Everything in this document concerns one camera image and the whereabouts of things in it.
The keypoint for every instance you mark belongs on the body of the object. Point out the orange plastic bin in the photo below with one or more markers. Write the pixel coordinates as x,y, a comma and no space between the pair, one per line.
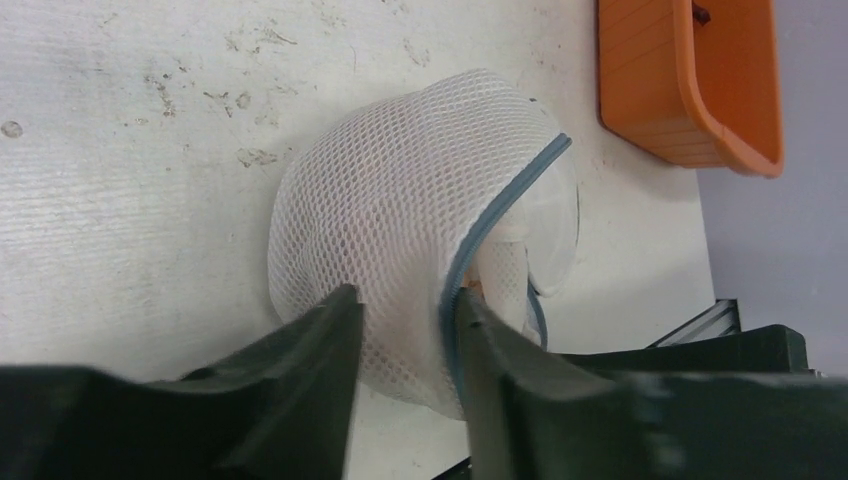
695,83

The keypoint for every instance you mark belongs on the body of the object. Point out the blue-trimmed mesh laundry bag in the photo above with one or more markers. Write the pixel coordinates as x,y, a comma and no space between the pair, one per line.
401,197

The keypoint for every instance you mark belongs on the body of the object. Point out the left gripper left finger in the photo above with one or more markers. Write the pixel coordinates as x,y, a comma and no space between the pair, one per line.
279,408

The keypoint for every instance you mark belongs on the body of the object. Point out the beige lace bra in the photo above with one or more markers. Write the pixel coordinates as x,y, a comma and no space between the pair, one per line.
472,281

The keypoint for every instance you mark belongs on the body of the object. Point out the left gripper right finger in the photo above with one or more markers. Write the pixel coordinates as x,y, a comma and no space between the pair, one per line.
629,424

